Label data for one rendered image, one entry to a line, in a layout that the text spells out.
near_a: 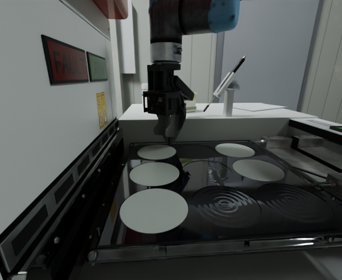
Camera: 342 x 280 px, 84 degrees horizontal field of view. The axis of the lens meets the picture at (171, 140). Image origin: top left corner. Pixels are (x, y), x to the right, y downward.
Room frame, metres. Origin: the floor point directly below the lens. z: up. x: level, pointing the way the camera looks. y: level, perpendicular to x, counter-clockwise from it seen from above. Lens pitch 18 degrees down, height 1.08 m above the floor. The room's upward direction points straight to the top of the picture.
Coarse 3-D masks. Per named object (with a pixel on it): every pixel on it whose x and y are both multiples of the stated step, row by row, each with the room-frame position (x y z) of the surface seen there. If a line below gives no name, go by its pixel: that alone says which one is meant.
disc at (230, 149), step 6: (222, 144) 0.51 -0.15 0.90; (228, 144) 0.51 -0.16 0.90; (234, 144) 0.51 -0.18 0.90; (216, 150) 0.47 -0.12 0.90; (222, 150) 0.47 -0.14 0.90; (228, 150) 0.47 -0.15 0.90; (234, 150) 0.47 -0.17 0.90; (240, 150) 0.47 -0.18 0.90; (246, 150) 0.47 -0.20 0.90; (252, 150) 0.47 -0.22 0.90; (234, 156) 0.43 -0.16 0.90; (240, 156) 0.43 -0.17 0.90; (246, 156) 0.43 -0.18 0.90
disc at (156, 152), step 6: (156, 144) 0.51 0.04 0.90; (138, 150) 0.47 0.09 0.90; (144, 150) 0.47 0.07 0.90; (150, 150) 0.47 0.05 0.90; (156, 150) 0.47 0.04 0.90; (162, 150) 0.47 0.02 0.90; (168, 150) 0.47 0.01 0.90; (174, 150) 0.47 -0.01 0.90; (144, 156) 0.43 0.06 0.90; (150, 156) 0.43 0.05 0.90; (156, 156) 0.43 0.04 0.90; (162, 156) 0.43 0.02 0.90; (168, 156) 0.43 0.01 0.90
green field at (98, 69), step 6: (90, 60) 0.35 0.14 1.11; (96, 60) 0.39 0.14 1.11; (102, 60) 0.43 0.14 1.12; (90, 66) 0.35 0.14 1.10; (96, 66) 0.38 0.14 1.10; (102, 66) 0.43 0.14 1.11; (96, 72) 0.38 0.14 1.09; (102, 72) 0.42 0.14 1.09; (96, 78) 0.37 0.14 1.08; (102, 78) 0.41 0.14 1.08
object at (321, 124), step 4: (296, 120) 0.56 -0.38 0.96; (300, 120) 0.56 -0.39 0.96; (304, 120) 0.56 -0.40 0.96; (308, 120) 0.57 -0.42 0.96; (312, 120) 0.57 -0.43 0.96; (316, 120) 0.56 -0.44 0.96; (320, 120) 0.56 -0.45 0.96; (324, 120) 0.56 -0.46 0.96; (308, 124) 0.51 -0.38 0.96; (312, 124) 0.51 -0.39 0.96; (316, 124) 0.51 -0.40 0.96; (320, 124) 0.51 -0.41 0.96; (324, 124) 0.52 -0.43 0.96; (328, 124) 0.52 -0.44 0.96; (332, 124) 0.51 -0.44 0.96; (336, 124) 0.51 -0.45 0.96; (340, 124) 0.51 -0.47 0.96; (320, 128) 0.47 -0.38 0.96; (324, 128) 0.46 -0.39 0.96; (328, 128) 0.46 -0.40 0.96; (336, 132) 0.43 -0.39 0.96; (340, 132) 0.43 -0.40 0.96
